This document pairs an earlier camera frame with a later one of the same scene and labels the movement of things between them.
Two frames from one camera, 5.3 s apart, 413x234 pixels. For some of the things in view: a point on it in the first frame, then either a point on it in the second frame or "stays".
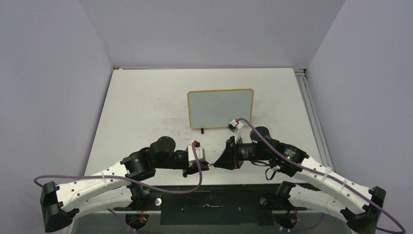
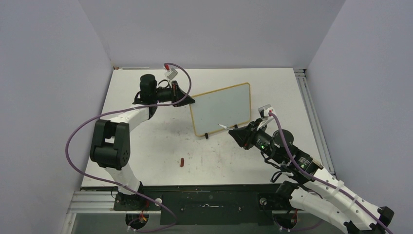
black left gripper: (190, 170) -> (176, 94)
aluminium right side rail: (312, 112) stays
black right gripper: (228, 159) -> (244, 136)
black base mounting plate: (248, 204) stays
